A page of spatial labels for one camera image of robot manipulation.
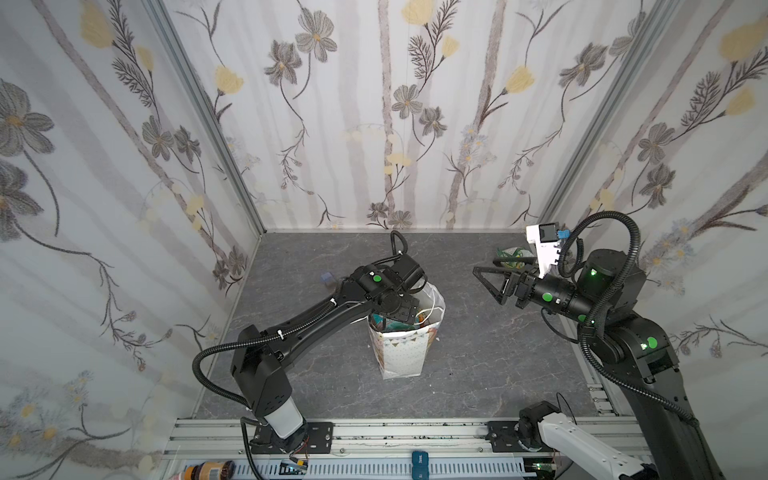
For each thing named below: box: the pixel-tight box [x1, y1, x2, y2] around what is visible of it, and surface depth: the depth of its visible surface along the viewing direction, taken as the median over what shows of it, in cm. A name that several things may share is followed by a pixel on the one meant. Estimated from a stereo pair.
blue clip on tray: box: [412, 450, 429, 480], surface depth 70 cm
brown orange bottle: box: [172, 460, 236, 480], surface depth 68 cm
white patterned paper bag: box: [367, 282, 446, 380], surface depth 72 cm
